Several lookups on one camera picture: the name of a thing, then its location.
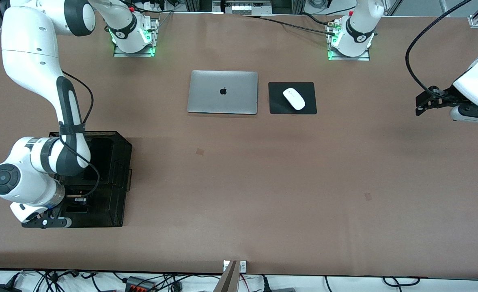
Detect black mesh two-tier tray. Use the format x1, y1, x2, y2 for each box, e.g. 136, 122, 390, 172
46, 131, 133, 228

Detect black power strip orange switches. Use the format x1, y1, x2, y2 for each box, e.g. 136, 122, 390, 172
125, 276, 156, 292

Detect black mouse pad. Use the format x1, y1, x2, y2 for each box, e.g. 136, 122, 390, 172
268, 82, 317, 115

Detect white computer mouse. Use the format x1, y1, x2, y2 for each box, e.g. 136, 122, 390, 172
283, 88, 306, 111

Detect silver closed laptop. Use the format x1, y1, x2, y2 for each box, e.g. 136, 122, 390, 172
187, 70, 259, 115

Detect metal equipment box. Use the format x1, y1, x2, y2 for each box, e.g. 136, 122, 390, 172
213, 0, 273, 15

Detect black cable on table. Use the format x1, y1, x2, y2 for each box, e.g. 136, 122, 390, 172
243, 15, 337, 36
300, 12, 331, 26

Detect aluminium profile post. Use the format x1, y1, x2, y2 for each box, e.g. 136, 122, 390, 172
213, 260, 239, 292

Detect black floor cable loop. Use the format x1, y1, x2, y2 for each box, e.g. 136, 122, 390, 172
383, 277, 420, 287

